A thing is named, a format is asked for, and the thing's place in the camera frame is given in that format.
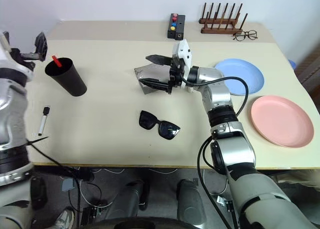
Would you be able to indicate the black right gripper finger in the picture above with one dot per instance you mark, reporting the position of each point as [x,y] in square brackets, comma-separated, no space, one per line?
[160,59]
[157,85]

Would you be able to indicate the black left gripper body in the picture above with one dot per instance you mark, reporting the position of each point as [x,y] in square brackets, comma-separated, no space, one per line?
[25,56]

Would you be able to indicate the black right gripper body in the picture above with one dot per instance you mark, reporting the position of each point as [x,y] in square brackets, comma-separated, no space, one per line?
[175,71]

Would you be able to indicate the red marker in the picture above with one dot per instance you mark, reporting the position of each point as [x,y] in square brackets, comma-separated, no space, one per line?
[57,61]

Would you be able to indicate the black sunglasses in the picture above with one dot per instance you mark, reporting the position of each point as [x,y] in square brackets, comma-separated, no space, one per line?
[147,120]

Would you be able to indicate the white marker with black cap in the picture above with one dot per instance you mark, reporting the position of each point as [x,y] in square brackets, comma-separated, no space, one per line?
[43,121]

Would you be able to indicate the blue plate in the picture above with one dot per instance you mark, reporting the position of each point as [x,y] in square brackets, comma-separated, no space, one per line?
[246,69]

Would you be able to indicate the pink plate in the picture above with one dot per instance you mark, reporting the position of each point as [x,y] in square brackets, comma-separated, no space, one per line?
[282,121]

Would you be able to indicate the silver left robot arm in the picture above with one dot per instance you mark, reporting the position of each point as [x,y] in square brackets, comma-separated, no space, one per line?
[12,109]

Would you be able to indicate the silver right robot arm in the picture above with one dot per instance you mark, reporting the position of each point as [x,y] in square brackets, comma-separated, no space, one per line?
[235,151]

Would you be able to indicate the black cup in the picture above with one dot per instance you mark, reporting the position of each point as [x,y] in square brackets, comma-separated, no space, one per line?
[72,81]

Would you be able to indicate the black box with coloured buttons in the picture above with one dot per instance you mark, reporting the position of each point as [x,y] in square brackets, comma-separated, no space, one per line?
[172,26]

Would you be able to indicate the wooden dish rack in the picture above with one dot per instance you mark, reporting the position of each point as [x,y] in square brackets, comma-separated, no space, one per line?
[217,30]

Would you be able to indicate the dark grey rounded shape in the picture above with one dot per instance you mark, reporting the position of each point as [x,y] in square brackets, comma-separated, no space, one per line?
[135,196]
[191,201]

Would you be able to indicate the blue round object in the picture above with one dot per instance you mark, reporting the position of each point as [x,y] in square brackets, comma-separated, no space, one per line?
[292,64]

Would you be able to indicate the grey white sneaker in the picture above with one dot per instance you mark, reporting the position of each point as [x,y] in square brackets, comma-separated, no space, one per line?
[65,219]

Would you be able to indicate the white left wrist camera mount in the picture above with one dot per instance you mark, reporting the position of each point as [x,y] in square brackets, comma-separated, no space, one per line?
[3,50]

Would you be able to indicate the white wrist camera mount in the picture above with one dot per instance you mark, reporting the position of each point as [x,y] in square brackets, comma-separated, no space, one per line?
[184,51]
[3,50]

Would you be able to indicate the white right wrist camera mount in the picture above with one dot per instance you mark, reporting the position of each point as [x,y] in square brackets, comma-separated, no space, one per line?
[184,51]

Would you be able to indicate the brown frame eyeglasses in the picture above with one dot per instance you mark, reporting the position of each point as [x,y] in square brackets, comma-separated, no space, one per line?
[240,36]

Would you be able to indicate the black metal floor bracket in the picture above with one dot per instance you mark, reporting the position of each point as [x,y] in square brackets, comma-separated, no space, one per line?
[231,209]

